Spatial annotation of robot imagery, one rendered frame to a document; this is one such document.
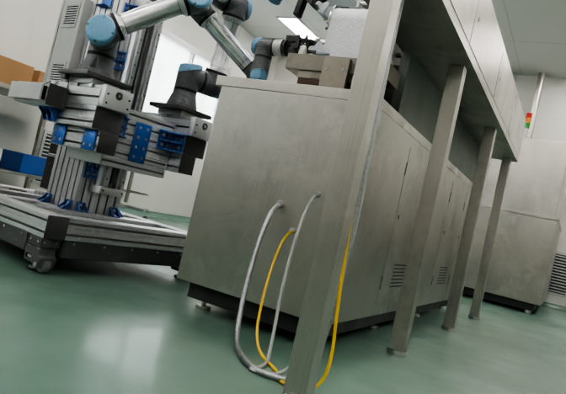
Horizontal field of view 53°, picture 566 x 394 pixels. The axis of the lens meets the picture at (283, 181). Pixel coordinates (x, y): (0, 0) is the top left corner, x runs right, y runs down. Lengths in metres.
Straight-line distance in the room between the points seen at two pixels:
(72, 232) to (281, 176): 0.87
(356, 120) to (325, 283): 0.40
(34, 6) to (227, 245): 4.05
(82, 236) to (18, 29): 3.48
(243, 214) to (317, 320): 0.79
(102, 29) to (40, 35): 3.40
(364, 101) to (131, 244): 1.46
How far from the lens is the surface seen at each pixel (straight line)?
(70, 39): 3.03
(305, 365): 1.42
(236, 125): 2.17
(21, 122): 5.73
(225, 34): 2.60
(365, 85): 1.42
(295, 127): 2.04
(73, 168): 2.81
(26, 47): 5.72
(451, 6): 1.91
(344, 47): 2.35
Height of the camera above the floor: 0.45
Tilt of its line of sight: 3 degrees up
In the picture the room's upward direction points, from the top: 13 degrees clockwise
